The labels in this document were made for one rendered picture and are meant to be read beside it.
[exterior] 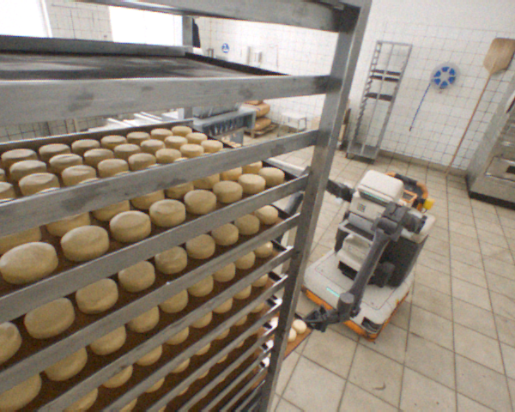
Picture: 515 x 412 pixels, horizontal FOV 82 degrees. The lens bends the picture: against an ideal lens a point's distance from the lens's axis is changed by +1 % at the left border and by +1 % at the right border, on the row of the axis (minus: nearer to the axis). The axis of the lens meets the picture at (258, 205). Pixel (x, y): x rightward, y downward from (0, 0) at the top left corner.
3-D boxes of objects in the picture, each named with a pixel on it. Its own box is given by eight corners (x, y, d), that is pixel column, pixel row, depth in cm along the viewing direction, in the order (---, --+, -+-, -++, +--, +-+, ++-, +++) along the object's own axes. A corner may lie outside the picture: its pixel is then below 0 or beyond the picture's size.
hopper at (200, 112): (172, 112, 211) (171, 92, 204) (221, 103, 254) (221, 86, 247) (202, 122, 199) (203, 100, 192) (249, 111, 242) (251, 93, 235)
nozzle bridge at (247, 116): (163, 160, 223) (160, 113, 206) (223, 139, 278) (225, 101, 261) (196, 172, 209) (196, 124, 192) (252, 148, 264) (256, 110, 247)
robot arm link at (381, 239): (404, 227, 122) (379, 215, 129) (402, 226, 118) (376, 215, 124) (360, 317, 128) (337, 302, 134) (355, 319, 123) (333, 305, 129)
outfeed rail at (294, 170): (134, 120, 299) (133, 113, 296) (136, 119, 302) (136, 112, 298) (318, 183, 217) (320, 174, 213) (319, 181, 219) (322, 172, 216)
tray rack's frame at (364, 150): (351, 147, 564) (380, 40, 474) (378, 154, 547) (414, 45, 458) (344, 156, 513) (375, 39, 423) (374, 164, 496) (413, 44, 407)
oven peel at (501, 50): (435, 174, 497) (494, 36, 415) (434, 173, 501) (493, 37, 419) (455, 179, 486) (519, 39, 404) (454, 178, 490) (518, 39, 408)
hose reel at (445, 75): (434, 135, 502) (464, 63, 446) (434, 137, 488) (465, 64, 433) (408, 130, 517) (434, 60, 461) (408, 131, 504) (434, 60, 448)
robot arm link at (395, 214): (412, 205, 117) (387, 196, 123) (396, 236, 118) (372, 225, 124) (421, 219, 154) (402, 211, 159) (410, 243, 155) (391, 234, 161)
